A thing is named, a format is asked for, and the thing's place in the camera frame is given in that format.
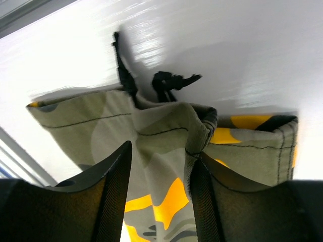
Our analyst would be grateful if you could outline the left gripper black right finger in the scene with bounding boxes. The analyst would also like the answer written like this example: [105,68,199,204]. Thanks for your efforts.
[190,153,322,241]

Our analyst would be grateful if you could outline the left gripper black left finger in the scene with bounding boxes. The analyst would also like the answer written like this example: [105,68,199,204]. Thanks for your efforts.
[1,141,132,241]

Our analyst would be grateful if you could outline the camouflage yellow green trousers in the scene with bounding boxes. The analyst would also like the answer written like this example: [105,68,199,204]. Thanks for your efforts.
[27,32,298,241]

